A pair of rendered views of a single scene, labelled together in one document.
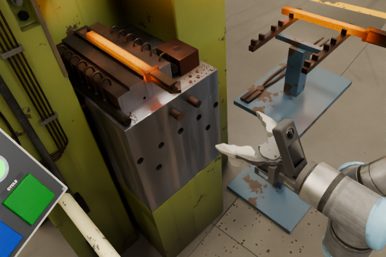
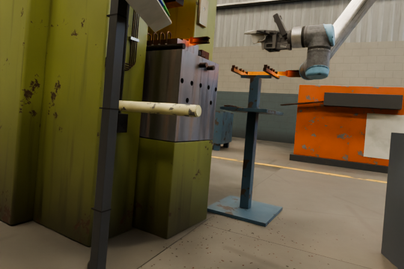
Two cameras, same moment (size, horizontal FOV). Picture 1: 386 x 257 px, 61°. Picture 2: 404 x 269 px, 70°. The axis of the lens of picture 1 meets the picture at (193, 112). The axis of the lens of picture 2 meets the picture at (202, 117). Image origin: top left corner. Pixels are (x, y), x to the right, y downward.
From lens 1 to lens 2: 130 cm
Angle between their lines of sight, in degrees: 47
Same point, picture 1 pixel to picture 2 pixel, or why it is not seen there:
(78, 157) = (132, 84)
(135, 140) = (184, 61)
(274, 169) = (276, 34)
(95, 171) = not seen: hidden behind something
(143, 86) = (187, 45)
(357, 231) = (321, 30)
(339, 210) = (311, 28)
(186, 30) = not seen: hidden behind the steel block
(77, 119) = (142, 56)
